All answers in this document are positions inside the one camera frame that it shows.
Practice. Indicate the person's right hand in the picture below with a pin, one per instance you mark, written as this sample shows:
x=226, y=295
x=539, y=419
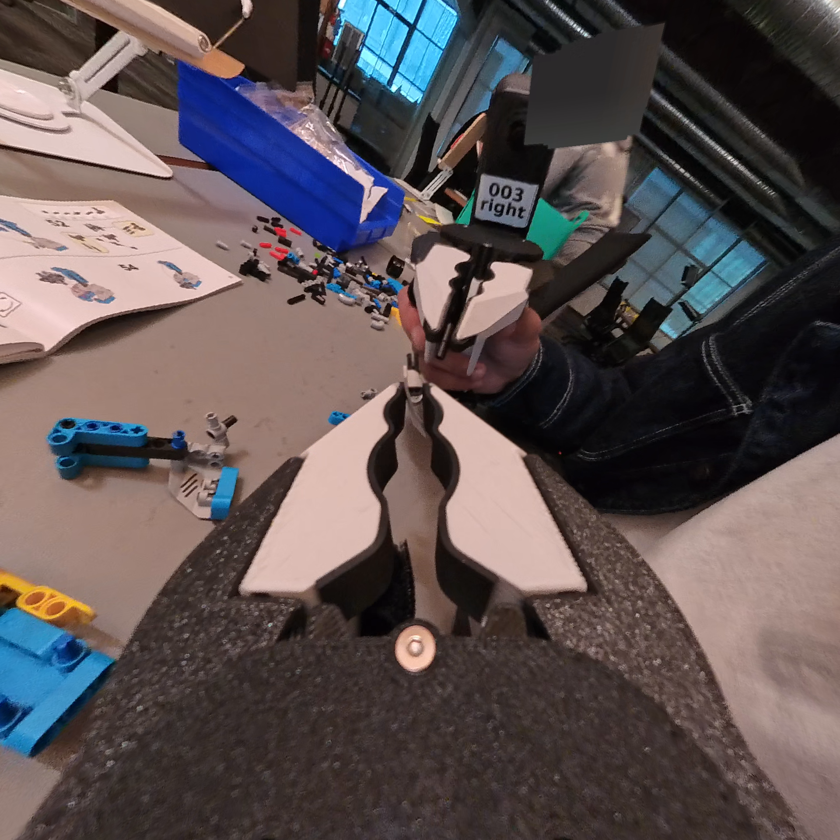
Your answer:
x=505, y=361

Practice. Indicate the white stand base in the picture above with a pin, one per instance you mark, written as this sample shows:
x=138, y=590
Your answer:
x=98, y=138

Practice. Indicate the blue grey brick assembly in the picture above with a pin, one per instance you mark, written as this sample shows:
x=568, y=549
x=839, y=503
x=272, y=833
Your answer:
x=223, y=492

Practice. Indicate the teal container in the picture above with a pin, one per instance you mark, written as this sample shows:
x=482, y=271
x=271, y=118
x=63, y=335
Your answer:
x=554, y=226

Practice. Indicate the pile of small brick parts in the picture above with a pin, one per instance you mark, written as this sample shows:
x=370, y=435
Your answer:
x=328, y=275

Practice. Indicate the blue yellow brick vehicle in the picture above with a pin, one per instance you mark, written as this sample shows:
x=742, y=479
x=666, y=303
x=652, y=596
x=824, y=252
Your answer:
x=46, y=676

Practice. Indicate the grey desk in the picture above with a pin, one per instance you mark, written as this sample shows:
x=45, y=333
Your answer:
x=262, y=367

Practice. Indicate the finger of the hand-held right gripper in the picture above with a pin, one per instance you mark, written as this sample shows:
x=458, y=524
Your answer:
x=434, y=289
x=502, y=295

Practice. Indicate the clear plastic bag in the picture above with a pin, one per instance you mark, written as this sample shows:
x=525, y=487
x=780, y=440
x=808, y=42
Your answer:
x=328, y=144

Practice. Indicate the silver ventilation duct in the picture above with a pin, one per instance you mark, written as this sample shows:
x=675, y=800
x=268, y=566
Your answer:
x=722, y=131

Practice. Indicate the open instruction booklet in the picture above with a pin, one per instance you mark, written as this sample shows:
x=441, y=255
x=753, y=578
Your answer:
x=98, y=262

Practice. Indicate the blue beams black axle assembly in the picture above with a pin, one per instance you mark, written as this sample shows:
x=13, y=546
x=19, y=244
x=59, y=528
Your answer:
x=98, y=433

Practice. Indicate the blue plastic bin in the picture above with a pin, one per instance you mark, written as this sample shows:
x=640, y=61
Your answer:
x=262, y=151

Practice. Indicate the grey connector with black pin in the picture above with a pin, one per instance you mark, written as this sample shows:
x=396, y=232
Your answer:
x=215, y=426

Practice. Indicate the black rubber tire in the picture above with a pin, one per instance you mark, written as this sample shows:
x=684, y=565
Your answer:
x=396, y=267

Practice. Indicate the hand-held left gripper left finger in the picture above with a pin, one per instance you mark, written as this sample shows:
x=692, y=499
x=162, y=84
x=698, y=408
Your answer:
x=321, y=518

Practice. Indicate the grey panel with connectors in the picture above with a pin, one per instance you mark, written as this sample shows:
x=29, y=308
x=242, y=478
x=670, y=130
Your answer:
x=415, y=407

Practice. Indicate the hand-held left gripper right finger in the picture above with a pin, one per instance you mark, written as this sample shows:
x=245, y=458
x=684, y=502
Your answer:
x=512, y=518

